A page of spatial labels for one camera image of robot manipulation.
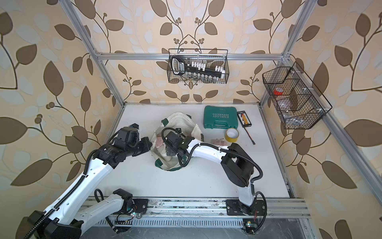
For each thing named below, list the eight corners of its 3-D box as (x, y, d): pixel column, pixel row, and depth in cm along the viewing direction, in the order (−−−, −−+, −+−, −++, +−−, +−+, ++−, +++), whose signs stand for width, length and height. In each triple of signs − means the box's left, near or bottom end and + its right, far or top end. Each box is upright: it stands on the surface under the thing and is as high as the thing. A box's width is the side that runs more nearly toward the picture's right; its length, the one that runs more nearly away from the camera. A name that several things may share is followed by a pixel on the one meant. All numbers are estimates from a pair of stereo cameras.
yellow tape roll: (225, 142, 100) (226, 139, 98) (224, 130, 106) (225, 128, 103) (239, 142, 100) (240, 139, 98) (236, 130, 106) (237, 128, 103)
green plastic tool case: (204, 130, 106) (204, 126, 102) (203, 109, 119) (203, 105, 115) (238, 130, 106) (240, 126, 102) (234, 110, 119) (235, 105, 115)
